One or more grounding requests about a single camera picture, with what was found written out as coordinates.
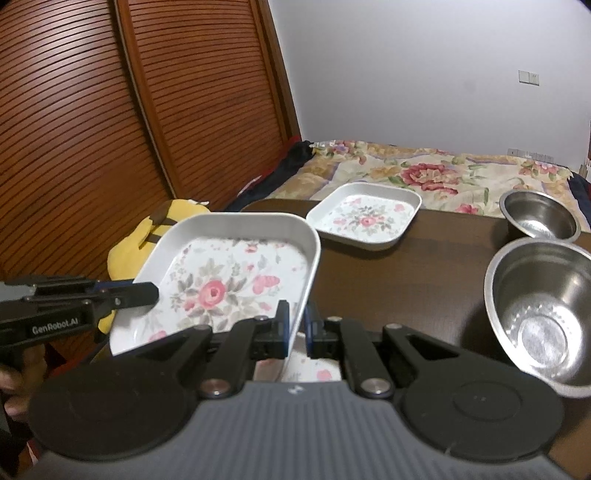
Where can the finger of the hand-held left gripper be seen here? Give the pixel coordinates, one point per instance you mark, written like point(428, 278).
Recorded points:
point(69, 284)
point(134, 297)

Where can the yellow plush toy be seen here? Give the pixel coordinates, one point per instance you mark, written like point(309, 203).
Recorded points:
point(134, 244)

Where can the floral white square plate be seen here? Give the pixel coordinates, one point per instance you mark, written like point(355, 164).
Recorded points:
point(364, 221)
point(221, 277)

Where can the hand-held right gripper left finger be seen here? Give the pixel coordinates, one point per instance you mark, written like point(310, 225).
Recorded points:
point(289, 323)

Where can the louvered wooden wardrobe door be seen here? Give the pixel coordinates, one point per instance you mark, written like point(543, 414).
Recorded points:
point(207, 92)
point(60, 138)

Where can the small steel bowl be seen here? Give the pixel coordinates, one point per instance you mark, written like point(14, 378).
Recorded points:
point(538, 221)

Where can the person's left hand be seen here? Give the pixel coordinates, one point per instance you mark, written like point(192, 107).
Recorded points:
point(23, 374)

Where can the large steel bowl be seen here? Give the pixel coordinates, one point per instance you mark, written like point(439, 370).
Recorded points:
point(540, 318)

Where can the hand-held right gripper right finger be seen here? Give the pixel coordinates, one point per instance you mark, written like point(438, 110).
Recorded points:
point(310, 327)

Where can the floral bedspread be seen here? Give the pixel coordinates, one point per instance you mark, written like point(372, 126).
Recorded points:
point(429, 175)

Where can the white wall switch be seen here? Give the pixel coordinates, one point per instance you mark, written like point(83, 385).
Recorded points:
point(528, 77)

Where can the navy blanket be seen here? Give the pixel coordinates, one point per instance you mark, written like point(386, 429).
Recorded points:
point(582, 203)

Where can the dark clothing pile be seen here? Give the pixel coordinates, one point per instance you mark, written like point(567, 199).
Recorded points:
point(286, 170)

